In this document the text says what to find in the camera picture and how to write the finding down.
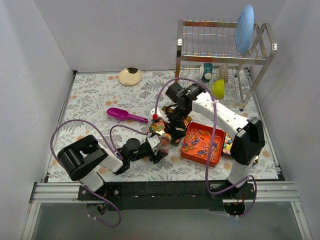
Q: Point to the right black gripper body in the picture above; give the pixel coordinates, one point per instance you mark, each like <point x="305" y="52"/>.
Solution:
<point x="175" y="127"/>

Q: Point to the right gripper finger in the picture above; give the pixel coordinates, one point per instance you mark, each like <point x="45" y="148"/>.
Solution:
<point x="169" y="126"/>
<point x="177" y="129"/>

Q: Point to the dark tin pastel star candies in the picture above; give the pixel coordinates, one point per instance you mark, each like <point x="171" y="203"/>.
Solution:
<point x="227" y="144"/>

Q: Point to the teal white bowl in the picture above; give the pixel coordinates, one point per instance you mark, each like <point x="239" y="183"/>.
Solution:
<point x="206" y="72"/>

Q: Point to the floral table mat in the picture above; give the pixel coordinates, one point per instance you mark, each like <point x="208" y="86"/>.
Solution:
<point x="86" y="114"/>

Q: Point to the black base bar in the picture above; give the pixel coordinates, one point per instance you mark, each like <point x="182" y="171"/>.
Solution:
<point x="170" y="202"/>

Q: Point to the yellow green bowl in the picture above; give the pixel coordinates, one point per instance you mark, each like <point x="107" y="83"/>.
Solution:
<point x="218" y="89"/>

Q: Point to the patterned beige bowl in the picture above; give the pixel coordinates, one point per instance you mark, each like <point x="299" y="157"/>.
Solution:
<point x="223" y="72"/>

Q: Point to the cream plate black spot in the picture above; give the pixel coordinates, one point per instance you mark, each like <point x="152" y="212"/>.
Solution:
<point x="130" y="76"/>

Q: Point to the orange tin of lollipops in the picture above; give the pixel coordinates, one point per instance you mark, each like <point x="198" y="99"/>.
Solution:
<point x="196" y="144"/>

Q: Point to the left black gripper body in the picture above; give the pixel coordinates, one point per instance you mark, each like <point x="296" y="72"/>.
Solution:
<point x="155" y="153"/>

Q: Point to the purple plastic scoop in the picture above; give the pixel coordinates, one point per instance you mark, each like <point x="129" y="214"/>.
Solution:
<point x="123" y="115"/>

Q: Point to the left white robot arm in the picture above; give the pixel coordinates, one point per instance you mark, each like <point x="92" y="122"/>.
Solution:
<point x="80" y="159"/>

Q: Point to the aluminium frame rail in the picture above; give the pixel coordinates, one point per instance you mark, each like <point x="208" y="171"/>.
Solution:
<point x="267" y="191"/>

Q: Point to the steel dish rack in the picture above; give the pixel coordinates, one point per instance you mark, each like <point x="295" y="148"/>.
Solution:
<point x="208" y="41"/>

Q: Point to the blue plate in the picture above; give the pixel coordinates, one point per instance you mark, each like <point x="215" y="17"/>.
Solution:
<point x="244" y="29"/>

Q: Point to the clear glass jar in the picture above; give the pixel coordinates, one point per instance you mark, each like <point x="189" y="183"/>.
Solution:
<point x="164" y="145"/>

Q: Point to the dark tin translucent star candies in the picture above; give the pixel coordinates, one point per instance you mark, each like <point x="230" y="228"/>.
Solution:
<point x="158" y="127"/>

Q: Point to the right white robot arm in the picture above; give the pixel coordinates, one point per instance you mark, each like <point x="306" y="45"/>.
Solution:
<point x="247" y="134"/>

